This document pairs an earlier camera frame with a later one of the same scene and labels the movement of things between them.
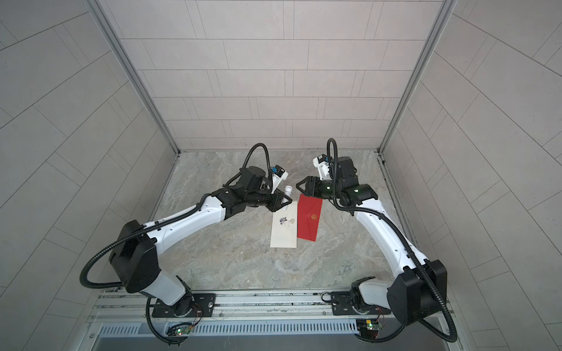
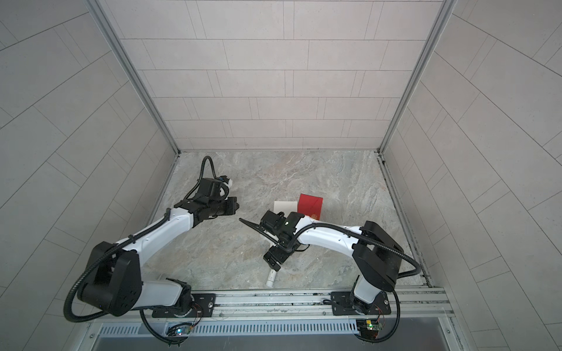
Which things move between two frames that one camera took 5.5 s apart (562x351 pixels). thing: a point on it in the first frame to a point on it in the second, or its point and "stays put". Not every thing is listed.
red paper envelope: [309, 209] stays put
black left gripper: [276, 197] to [232, 208]
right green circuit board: [368, 328] stays put
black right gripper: [312, 180] to [276, 258]
